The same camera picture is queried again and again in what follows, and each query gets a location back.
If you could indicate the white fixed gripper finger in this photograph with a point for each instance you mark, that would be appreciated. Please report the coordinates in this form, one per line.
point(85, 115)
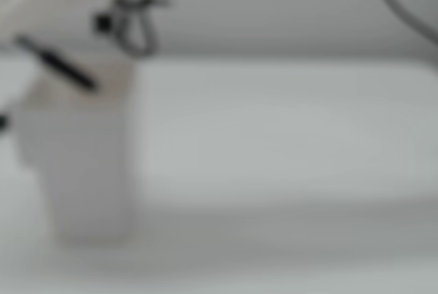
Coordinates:
point(24, 17)

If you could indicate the black clear ballpoint pen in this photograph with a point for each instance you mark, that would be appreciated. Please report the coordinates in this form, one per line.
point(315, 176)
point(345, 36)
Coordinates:
point(65, 68)

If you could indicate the white plastic pen holder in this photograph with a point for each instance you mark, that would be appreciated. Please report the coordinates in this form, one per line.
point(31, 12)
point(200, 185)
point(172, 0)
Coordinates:
point(85, 157)

